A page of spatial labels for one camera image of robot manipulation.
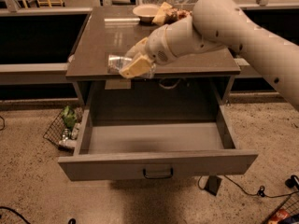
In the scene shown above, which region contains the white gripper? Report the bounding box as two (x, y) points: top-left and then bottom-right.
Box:
(119, 25), (177, 78)

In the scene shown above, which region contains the silver blue redbull can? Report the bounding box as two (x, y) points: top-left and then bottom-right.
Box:
(107, 55), (156, 78)

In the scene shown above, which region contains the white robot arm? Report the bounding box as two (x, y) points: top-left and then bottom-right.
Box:
(120, 0), (299, 109)

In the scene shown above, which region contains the grey cabinet with top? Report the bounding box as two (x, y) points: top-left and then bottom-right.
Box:
(66, 7), (237, 126)

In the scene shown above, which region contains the grey open top drawer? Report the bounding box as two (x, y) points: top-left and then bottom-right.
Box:
(59, 114), (258, 181)

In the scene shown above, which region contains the silver can in basket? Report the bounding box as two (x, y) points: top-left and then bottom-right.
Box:
(58, 129), (77, 149)

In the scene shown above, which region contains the white ceramic bowl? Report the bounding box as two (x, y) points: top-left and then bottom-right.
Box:
(133, 4), (159, 23)

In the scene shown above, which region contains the brown yellow chip bag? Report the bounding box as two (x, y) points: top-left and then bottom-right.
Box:
(152, 2), (192, 26)

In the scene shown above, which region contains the green snack bag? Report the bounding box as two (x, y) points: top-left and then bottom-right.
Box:
(61, 105), (77, 130)

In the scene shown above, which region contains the orange snack bag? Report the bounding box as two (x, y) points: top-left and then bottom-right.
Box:
(266, 209), (291, 224)

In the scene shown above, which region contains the black wire basket left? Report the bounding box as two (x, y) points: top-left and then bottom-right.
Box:
(43, 106), (83, 151)

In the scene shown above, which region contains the black wire basket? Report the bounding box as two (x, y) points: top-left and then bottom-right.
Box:
(43, 106), (83, 151)
(262, 193), (299, 224)

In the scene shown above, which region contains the black drawer handle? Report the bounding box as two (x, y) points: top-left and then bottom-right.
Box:
(142, 168), (174, 180)

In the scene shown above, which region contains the black floor cable left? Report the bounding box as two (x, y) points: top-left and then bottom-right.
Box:
(0, 196), (77, 224)

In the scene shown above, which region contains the black floor cable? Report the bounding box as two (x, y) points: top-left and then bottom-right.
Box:
(223, 175), (299, 200)
(0, 196), (77, 224)

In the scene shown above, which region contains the black floor cable right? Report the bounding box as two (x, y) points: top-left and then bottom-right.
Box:
(223, 175), (299, 200)

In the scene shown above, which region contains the black wire basket right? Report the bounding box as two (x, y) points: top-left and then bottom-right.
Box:
(262, 193), (299, 224)

